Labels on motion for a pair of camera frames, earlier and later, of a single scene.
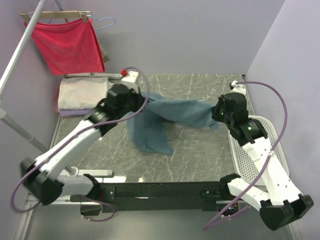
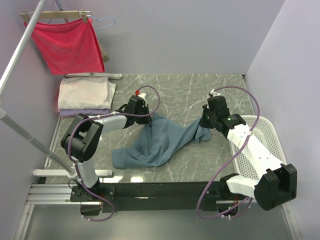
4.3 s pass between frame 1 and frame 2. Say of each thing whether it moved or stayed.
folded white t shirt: stayed
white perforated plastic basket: stayed
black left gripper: moved
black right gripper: moved
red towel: stayed
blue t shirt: moved
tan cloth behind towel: stayed
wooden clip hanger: stayed
